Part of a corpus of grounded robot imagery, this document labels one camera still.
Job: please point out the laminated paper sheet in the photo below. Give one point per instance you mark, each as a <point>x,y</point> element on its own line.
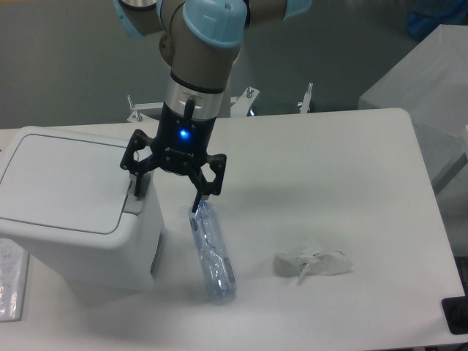
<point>14,270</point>

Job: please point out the crumpled white plastic wrapper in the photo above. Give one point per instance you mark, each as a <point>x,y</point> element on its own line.
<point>310,259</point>

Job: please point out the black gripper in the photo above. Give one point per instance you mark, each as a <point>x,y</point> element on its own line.
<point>183,146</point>

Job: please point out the white push-button trash can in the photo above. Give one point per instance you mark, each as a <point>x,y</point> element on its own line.
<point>66,200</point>

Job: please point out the blue bag in background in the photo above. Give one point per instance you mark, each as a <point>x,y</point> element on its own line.
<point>419,26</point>

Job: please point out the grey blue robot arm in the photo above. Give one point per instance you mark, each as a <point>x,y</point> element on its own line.
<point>204,40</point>

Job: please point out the crushed clear plastic bottle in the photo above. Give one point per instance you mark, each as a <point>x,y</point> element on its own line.
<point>213,256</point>

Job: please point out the white covered side table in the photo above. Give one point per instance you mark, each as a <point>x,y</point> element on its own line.
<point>430,83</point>

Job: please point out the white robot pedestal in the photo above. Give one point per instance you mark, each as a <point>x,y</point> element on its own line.
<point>247,104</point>

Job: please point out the black device at edge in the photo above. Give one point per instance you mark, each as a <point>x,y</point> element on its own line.
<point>455,310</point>

